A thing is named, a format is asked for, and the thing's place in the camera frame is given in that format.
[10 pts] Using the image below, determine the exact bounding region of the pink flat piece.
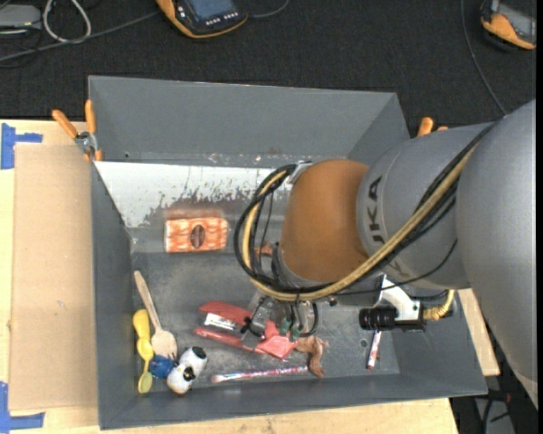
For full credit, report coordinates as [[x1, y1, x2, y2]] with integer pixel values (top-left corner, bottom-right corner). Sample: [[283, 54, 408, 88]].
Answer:
[[255, 332, 299, 362]]

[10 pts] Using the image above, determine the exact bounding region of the red stapler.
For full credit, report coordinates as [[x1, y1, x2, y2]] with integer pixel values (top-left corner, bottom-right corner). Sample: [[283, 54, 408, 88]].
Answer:
[[193, 300, 266, 354]]

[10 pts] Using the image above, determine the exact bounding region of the long pink striped stick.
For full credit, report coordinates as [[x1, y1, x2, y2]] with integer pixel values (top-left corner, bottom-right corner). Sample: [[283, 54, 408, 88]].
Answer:
[[209, 365, 310, 384]]

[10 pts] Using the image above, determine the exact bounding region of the brown toy animal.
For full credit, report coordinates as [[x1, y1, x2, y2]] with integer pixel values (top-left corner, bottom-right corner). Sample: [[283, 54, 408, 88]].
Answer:
[[295, 335, 330, 380]]

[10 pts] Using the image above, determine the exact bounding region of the white and black toy animal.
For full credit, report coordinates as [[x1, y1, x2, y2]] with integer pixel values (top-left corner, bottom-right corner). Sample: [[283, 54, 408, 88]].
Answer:
[[166, 345, 209, 395]]

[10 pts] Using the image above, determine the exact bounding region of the wooden spoon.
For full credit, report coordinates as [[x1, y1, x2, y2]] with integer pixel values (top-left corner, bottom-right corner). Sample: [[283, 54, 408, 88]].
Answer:
[[133, 269, 179, 359]]

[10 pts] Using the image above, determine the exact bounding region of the orange and white packet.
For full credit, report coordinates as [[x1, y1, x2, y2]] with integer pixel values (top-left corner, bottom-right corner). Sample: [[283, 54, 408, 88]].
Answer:
[[164, 216, 230, 254]]

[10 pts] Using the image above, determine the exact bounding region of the blue toy piece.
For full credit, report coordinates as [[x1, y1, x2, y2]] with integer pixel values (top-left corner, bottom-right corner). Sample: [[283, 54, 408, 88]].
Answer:
[[150, 354, 176, 380]]

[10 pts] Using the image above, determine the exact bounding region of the short red striped stick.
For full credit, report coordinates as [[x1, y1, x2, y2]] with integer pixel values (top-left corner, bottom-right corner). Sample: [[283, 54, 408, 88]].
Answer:
[[366, 329, 384, 371]]

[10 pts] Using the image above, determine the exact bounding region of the yellow plastic spoon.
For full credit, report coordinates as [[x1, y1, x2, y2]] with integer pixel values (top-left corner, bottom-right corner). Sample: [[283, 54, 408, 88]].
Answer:
[[131, 308, 156, 395]]

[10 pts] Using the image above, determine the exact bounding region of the grey metal bin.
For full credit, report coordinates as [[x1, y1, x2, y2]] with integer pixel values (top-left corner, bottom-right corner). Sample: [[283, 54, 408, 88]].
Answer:
[[86, 75, 490, 430]]

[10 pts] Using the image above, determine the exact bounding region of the brown cardboard board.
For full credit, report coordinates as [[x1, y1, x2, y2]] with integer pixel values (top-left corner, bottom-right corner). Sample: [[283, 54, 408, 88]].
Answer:
[[7, 144, 99, 413]]

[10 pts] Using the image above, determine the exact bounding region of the black cylinder on white bracket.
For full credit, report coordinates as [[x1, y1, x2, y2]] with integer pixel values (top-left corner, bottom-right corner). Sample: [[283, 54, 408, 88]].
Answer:
[[358, 277, 436, 334]]

